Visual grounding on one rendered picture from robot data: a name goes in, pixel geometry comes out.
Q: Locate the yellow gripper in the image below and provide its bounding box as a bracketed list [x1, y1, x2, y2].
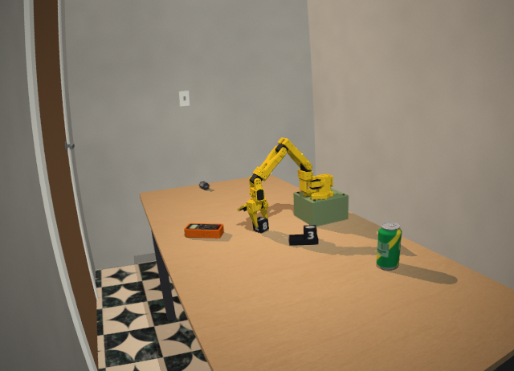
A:
[237, 198, 268, 228]

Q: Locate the green drink can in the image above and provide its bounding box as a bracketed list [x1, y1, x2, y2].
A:
[376, 222, 402, 270]

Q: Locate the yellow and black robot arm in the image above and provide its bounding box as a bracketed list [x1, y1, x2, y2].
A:
[249, 138, 333, 202]

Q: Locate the orange digital multimeter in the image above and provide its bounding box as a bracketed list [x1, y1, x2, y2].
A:
[184, 223, 224, 239]

